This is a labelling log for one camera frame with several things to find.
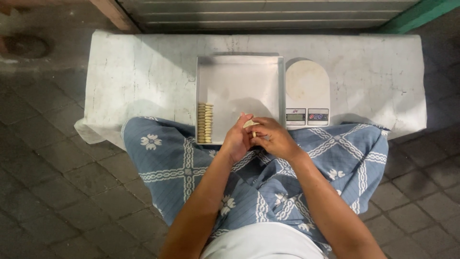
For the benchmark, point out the brown wooden beam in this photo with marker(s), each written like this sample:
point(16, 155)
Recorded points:
point(115, 14)

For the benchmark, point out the green wooden beam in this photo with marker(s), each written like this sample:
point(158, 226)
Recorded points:
point(418, 14)

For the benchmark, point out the white digital kitchen scale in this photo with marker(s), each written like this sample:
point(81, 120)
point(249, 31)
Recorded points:
point(307, 93)

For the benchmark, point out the blue patterned sarong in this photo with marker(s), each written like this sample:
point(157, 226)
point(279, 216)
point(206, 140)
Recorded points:
point(258, 176)

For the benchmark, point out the white shirt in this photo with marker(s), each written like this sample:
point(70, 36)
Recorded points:
point(262, 241)

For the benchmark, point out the white low table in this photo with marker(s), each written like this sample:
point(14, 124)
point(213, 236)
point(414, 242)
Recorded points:
point(251, 68)

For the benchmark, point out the pale dough piece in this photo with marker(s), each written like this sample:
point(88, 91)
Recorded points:
point(249, 124)

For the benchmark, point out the person's left hand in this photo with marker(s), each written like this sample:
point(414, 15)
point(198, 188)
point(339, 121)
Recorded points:
point(235, 142)

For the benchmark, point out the rows of shaped dough pieces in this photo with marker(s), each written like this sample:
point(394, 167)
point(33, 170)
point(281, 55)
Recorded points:
point(205, 122)

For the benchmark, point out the person's right hand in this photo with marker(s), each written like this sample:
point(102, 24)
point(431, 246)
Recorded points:
point(278, 140)

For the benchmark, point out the square metal baking tray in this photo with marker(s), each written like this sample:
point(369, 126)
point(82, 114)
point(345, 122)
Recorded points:
point(239, 90)

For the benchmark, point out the grey roller shutter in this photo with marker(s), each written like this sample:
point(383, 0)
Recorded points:
point(266, 14)

